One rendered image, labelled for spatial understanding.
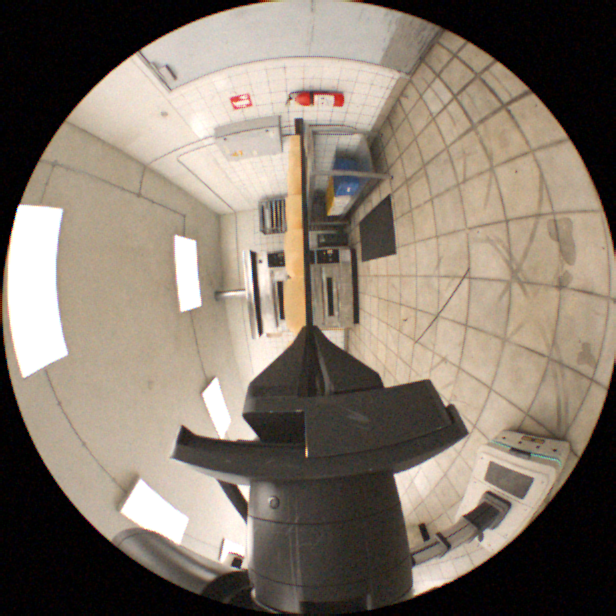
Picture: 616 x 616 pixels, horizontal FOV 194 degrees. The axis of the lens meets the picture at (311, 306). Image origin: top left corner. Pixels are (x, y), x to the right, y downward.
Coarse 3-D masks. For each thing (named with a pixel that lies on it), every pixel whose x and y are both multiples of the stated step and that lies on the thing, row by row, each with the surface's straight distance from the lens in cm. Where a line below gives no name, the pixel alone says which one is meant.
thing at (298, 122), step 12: (300, 120) 37; (300, 132) 32; (300, 144) 28; (312, 312) 12; (312, 324) 12; (312, 336) 12; (312, 348) 12; (312, 360) 12; (312, 372) 12; (312, 384) 12; (312, 396) 12
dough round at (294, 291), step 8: (288, 280) 16; (296, 280) 16; (288, 288) 15; (296, 288) 15; (304, 288) 15; (288, 296) 15; (296, 296) 15; (304, 296) 15; (288, 304) 15; (296, 304) 15; (304, 304) 14; (288, 312) 15; (296, 312) 15; (304, 312) 15; (288, 320) 15; (296, 320) 15; (304, 320) 15; (288, 328) 17; (296, 328) 16
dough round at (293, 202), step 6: (288, 198) 22; (294, 198) 21; (300, 198) 21; (288, 204) 21; (294, 204) 21; (300, 204) 21; (288, 210) 21; (294, 210) 20; (300, 210) 20; (288, 216) 20; (294, 216) 20; (300, 216) 20; (288, 222) 21; (294, 222) 21; (300, 222) 21; (288, 228) 21; (294, 228) 21; (300, 228) 21
